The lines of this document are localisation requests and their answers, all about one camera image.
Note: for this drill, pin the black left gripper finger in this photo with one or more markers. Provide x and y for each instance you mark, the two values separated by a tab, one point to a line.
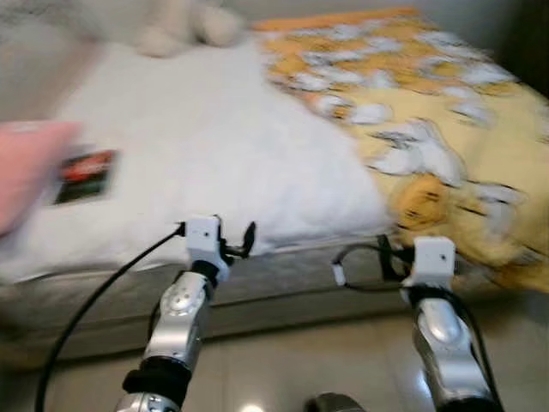
249	239

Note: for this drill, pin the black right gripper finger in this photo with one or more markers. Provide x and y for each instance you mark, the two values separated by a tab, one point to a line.
383	249

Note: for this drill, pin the yellow egg cartoon blanket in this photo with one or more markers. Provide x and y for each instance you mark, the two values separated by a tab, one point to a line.
463	120

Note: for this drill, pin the dark red cover book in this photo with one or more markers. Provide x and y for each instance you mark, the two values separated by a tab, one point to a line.
86	176

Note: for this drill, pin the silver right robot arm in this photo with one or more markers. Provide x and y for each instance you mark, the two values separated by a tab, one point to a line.
446	335

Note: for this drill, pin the grey quilted mattress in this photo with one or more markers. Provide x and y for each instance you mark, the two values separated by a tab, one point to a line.
283	287

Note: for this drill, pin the white quilted mattress cover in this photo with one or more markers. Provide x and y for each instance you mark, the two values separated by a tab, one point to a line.
214	137

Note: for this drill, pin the grey robot legs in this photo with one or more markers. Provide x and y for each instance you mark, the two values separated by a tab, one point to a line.
334	403

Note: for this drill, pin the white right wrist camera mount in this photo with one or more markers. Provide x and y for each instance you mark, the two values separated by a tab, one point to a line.
433	257

